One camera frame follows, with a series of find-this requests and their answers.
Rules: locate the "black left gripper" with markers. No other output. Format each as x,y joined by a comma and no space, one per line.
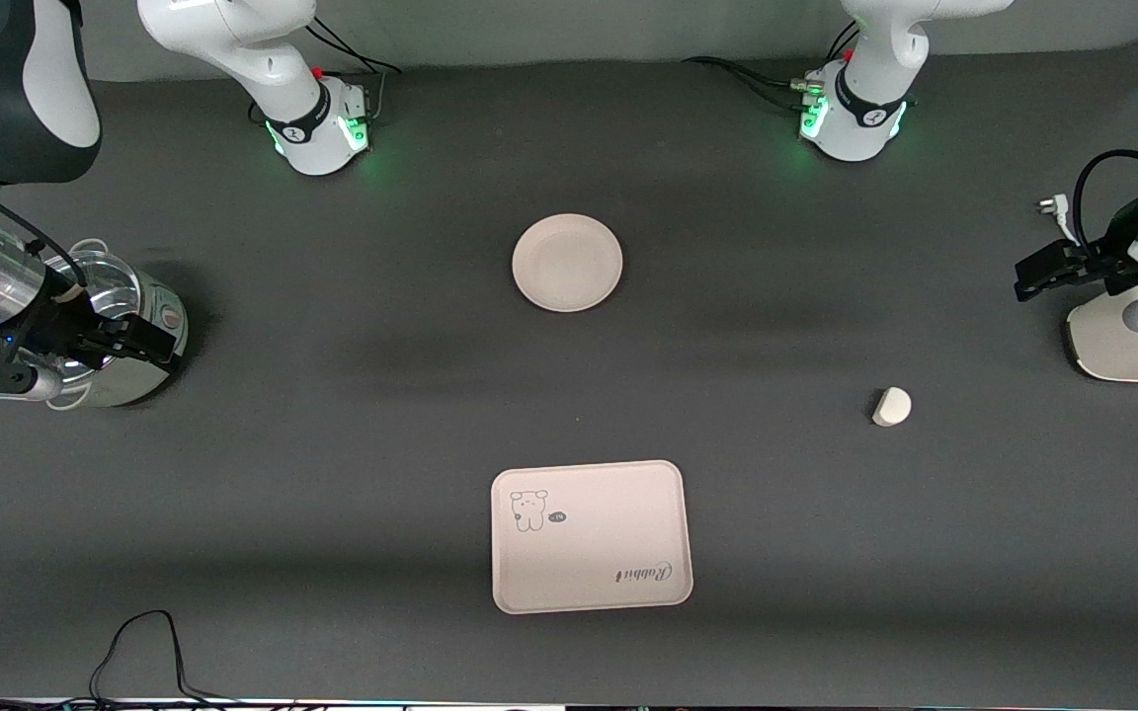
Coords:
1103,256

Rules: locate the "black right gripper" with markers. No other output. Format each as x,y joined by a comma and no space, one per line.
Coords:
68,323

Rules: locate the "white bun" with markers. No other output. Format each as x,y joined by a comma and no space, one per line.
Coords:
891,407

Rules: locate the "round beige plate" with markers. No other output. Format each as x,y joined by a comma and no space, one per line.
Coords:
567,263

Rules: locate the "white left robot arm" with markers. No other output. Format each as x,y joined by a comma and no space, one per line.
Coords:
865,109

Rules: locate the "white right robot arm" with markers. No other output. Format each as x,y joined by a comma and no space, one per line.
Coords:
16,89

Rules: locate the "beige rectangular tray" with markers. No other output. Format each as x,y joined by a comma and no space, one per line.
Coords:
591,538

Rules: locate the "steel pot with glass lid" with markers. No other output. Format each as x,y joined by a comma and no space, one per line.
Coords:
149,326

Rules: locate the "cream toaster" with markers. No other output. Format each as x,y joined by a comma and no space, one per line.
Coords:
1122,346

